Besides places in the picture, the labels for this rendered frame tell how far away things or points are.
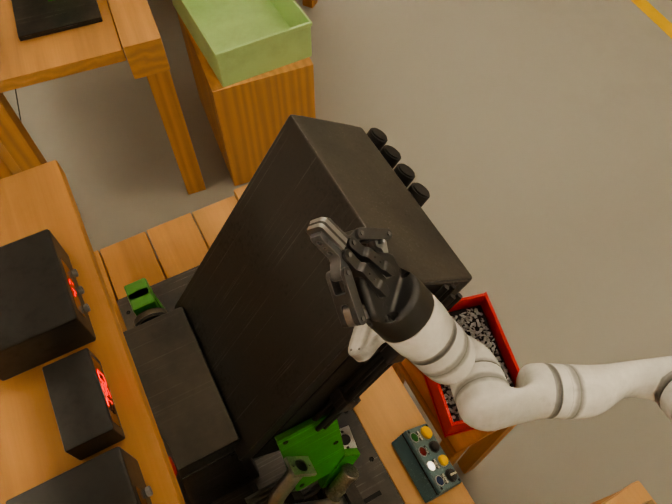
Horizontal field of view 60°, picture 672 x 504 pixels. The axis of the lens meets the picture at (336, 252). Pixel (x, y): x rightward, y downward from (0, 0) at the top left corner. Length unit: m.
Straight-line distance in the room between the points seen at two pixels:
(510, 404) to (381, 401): 0.76
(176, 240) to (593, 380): 1.25
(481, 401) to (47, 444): 0.55
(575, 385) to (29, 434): 0.70
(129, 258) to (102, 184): 1.42
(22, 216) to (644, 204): 2.77
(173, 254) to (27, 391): 0.90
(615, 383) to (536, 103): 2.74
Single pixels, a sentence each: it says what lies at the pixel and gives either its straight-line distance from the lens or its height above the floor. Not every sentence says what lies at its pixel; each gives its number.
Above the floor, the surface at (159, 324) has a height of 1.24.
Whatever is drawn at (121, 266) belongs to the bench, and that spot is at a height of 0.88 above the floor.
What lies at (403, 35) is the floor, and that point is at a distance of 3.75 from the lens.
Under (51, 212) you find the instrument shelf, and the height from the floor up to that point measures 1.54.
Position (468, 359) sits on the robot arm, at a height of 1.67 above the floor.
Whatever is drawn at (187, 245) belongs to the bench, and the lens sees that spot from 1.74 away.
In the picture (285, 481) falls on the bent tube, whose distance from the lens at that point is 1.14.
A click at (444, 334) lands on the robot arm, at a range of 0.66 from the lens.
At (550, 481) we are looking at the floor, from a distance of 2.47.
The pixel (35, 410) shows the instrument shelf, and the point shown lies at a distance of 0.89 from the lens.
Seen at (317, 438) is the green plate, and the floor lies 1.22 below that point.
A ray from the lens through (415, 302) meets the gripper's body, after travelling 0.62.
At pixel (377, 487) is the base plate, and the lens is 1.43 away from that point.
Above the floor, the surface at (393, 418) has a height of 0.90.
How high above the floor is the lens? 2.31
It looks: 59 degrees down
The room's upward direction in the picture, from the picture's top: straight up
